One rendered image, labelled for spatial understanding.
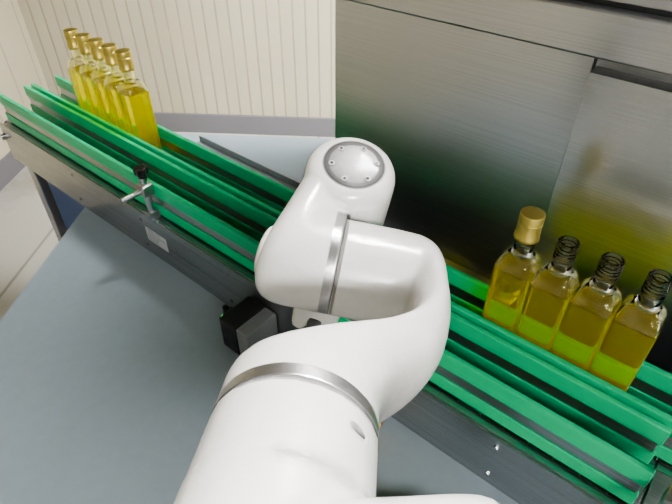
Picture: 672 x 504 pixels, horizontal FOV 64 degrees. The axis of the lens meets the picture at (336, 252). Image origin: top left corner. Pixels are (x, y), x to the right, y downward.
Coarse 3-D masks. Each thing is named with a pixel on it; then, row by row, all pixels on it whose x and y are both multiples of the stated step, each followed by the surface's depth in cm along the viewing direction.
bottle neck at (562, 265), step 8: (560, 240) 73; (568, 240) 74; (576, 240) 73; (560, 248) 73; (568, 248) 72; (576, 248) 72; (560, 256) 73; (568, 256) 72; (576, 256) 73; (552, 264) 75; (560, 264) 74; (568, 264) 73; (560, 272) 74; (568, 272) 75
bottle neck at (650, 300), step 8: (656, 272) 68; (664, 272) 68; (648, 280) 68; (656, 280) 67; (664, 280) 68; (648, 288) 68; (656, 288) 67; (664, 288) 67; (640, 296) 70; (648, 296) 68; (656, 296) 68; (664, 296) 68; (640, 304) 70; (648, 304) 69; (656, 304) 69
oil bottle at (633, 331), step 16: (624, 304) 71; (624, 320) 71; (640, 320) 70; (656, 320) 69; (608, 336) 74; (624, 336) 72; (640, 336) 70; (656, 336) 69; (608, 352) 75; (624, 352) 73; (640, 352) 72; (592, 368) 78; (608, 368) 76; (624, 368) 74; (624, 384) 76
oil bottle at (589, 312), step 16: (592, 288) 73; (576, 304) 74; (592, 304) 72; (608, 304) 71; (576, 320) 75; (592, 320) 73; (608, 320) 72; (560, 336) 78; (576, 336) 76; (592, 336) 75; (560, 352) 80; (576, 352) 78; (592, 352) 76
